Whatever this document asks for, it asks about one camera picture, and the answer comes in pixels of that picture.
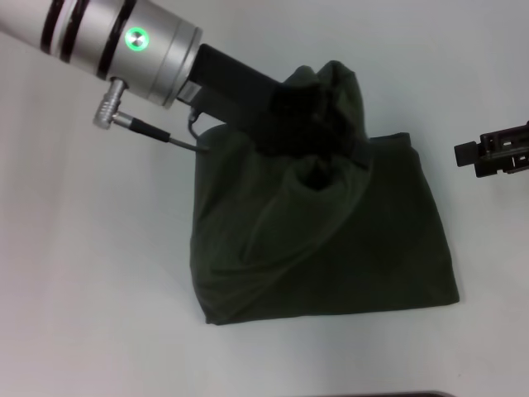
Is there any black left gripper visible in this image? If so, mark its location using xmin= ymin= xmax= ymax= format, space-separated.
xmin=175 ymin=43 xmax=334 ymax=160

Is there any dark green FREE t-shirt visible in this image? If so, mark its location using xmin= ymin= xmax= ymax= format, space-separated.
xmin=190 ymin=60 xmax=462 ymax=328

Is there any left gripper dark cable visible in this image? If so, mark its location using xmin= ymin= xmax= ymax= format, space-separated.
xmin=91 ymin=77 xmax=212 ymax=155

